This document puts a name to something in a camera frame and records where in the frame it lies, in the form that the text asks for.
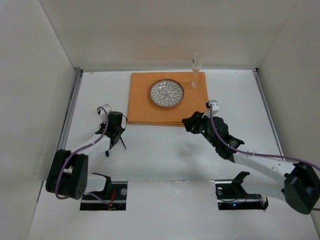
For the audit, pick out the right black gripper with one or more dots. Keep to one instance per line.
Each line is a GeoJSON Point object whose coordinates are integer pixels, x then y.
{"type": "Point", "coordinates": [195, 122]}

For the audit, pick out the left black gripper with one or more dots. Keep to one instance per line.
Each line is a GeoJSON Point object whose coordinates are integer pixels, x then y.
{"type": "Point", "coordinates": [114, 136]}

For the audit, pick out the black spoon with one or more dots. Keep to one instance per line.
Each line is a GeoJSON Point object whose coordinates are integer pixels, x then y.
{"type": "Point", "coordinates": [123, 143]}

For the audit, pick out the patterned ceramic plate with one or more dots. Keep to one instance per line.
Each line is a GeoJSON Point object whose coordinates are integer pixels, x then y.
{"type": "Point", "coordinates": [166, 93]}

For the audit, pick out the orange cloth napkin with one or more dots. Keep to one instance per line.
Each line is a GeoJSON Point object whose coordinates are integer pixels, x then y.
{"type": "Point", "coordinates": [141, 109]}

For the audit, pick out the clear wine glass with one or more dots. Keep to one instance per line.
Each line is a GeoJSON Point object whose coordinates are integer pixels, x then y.
{"type": "Point", "coordinates": [197, 62]}

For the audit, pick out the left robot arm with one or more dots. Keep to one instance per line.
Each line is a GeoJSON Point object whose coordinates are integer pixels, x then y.
{"type": "Point", "coordinates": [68, 174]}

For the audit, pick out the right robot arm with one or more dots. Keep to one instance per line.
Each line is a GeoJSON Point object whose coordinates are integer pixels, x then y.
{"type": "Point", "coordinates": [300, 183]}

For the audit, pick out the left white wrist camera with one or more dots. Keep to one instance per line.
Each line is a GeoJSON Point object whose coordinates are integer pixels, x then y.
{"type": "Point", "coordinates": [103, 112]}

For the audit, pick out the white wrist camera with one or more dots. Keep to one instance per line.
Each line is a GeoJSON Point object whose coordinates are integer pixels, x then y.
{"type": "Point", "coordinates": [103, 112]}
{"type": "Point", "coordinates": [212, 108]}

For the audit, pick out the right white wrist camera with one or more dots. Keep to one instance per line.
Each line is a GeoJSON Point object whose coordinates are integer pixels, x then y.
{"type": "Point", "coordinates": [212, 108]}

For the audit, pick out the aluminium table edge rail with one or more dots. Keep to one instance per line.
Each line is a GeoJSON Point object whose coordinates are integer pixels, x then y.
{"type": "Point", "coordinates": [77, 78]}

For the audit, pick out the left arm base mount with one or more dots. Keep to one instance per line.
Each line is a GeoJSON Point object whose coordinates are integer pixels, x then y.
{"type": "Point", "coordinates": [114, 199]}

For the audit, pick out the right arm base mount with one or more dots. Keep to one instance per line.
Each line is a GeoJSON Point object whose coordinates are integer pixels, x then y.
{"type": "Point", "coordinates": [229, 199]}

